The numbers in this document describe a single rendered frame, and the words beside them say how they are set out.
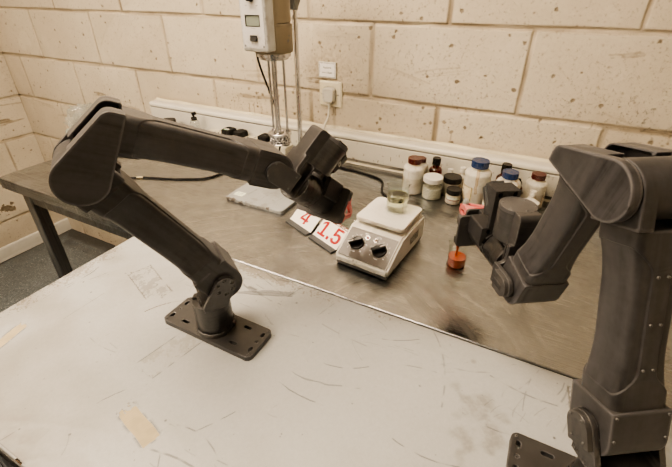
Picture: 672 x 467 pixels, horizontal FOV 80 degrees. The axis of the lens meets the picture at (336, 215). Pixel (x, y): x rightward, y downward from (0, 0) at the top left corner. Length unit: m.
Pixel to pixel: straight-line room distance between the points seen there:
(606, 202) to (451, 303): 0.44
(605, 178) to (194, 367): 0.63
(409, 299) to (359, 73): 0.80
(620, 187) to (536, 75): 0.82
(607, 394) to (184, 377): 0.57
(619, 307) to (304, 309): 0.51
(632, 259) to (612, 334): 0.09
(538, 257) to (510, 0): 0.79
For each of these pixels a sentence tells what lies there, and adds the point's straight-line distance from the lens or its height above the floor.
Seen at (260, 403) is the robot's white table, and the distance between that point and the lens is 0.67.
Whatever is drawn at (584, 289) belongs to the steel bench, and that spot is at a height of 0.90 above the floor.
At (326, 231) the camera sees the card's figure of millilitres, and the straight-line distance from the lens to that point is 0.98.
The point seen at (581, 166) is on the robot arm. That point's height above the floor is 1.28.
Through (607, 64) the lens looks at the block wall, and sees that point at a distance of 1.25.
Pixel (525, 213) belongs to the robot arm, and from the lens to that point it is 0.66.
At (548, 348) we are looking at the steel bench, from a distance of 0.81.
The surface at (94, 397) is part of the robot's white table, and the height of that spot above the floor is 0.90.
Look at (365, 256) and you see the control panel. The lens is 0.86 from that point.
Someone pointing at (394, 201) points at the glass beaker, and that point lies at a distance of 0.90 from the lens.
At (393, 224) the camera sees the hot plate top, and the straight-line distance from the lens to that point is 0.88.
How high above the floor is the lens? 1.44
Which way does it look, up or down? 30 degrees down
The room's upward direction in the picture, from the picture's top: straight up
